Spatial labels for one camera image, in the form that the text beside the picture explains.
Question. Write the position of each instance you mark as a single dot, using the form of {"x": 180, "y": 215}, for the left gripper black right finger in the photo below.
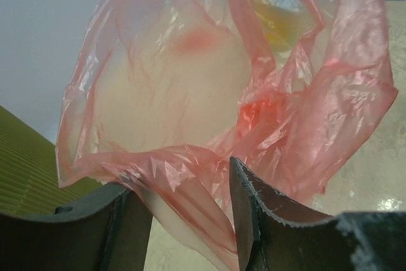
{"x": 274, "y": 232}

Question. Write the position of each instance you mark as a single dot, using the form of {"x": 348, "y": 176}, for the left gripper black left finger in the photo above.
{"x": 107, "y": 229}

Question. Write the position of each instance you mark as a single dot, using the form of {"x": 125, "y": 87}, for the olive green mesh trash bin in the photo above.
{"x": 29, "y": 183}

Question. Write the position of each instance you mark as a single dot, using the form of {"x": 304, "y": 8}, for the red plastic trash bag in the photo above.
{"x": 165, "y": 92}

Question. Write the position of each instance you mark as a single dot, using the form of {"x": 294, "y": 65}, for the colourful toy block stack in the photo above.
{"x": 284, "y": 22}

